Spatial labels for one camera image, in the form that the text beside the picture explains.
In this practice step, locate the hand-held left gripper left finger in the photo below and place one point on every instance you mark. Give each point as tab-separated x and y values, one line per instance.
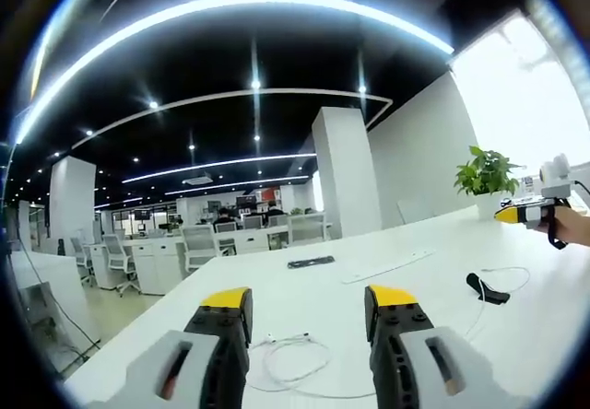
203	358

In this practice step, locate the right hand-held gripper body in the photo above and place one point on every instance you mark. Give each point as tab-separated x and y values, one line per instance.
555	188

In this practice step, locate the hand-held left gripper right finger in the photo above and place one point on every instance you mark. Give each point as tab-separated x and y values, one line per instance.
415	358

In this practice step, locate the white desktop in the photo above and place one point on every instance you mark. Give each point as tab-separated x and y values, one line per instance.
322	298

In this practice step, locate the person's right hand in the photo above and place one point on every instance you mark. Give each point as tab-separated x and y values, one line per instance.
574	227

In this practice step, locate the green potted plant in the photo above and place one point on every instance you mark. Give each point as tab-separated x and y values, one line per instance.
488	174

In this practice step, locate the white flat strip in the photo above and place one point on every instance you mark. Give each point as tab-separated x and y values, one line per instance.
392	265

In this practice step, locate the white leaning board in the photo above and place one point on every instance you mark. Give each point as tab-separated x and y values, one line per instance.
415	211

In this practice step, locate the white office desk row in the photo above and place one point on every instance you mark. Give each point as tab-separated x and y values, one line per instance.
152	261

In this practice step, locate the white mesh office chair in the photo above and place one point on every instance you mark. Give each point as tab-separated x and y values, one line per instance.
121	259
81	257
199	245
306	228

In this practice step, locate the ceiling air vent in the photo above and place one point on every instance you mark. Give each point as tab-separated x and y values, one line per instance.
197	180

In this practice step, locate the long ceiling light strip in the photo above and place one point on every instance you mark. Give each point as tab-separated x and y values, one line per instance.
230	3

